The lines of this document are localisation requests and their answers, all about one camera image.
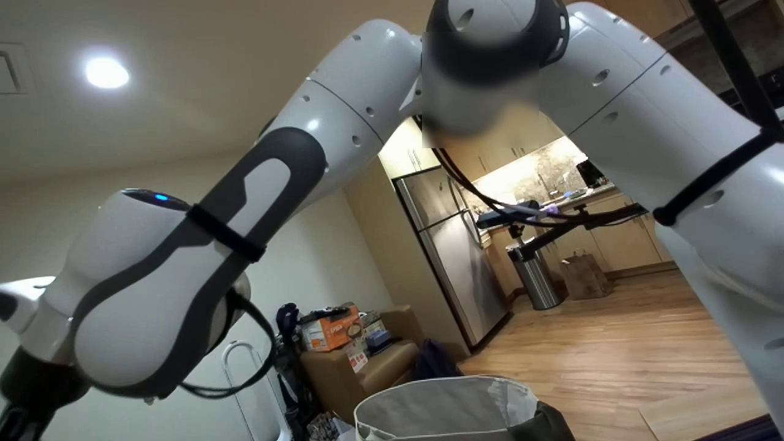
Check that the silver trash can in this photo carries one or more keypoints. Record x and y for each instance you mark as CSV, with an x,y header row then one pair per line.
x,y
536,281

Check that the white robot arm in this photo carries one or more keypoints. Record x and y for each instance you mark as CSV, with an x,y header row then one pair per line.
x,y
150,286

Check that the stainless steel refrigerator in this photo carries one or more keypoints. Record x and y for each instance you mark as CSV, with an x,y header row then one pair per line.
x,y
452,244

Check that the wooden kitchen cabinets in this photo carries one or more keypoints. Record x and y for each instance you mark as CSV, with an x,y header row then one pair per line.
x,y
520,131

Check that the round ceiling light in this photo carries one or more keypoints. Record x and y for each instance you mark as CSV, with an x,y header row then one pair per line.
x,y
106,71

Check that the brown paper bag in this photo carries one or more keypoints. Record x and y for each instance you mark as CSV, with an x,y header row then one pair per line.
x,y
583,277

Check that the brown cardboard box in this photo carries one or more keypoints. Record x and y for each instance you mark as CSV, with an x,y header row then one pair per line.
x,y
340,389

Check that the orange box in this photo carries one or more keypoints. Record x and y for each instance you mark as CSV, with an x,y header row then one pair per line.
x,y
331,329

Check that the grey fabric laundry basket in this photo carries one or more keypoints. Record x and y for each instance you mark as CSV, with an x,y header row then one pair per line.
x,y
471,408

